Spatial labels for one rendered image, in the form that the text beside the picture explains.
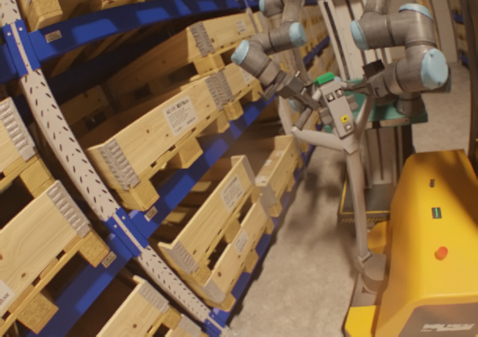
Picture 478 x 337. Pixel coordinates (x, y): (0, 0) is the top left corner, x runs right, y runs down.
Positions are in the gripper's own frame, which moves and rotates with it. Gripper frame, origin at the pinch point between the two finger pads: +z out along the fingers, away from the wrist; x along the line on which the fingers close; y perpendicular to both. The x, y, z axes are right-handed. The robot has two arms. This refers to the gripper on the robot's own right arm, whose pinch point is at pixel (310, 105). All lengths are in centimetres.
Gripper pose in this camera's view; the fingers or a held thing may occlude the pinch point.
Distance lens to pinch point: 93.1
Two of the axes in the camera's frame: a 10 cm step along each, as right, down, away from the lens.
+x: -1.8, -0.8, 9.8
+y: 5.6, -8.3, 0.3
